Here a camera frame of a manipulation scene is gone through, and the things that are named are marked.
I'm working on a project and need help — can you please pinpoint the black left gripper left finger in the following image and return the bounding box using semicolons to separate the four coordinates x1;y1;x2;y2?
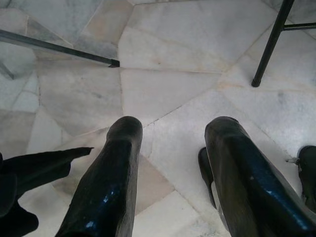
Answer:
55;116;144;237

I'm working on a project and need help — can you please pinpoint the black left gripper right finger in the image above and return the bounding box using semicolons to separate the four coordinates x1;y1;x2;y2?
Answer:
204;116;316;237

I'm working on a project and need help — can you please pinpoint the black robot left foot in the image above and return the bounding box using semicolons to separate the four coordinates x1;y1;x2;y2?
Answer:
198;147;223;215

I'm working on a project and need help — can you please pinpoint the black robot foot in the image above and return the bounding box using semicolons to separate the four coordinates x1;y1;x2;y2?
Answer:
198;147;223;215
286;145;316;214

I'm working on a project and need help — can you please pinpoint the black robot right foot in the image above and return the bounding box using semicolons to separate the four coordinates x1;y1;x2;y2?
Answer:
286;145;316;214

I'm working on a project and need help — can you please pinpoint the black garment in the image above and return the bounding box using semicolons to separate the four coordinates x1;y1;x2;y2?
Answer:
0;147;95;237

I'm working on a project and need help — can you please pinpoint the black metal chair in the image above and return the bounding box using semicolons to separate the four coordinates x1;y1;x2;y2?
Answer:
251;0;316;87

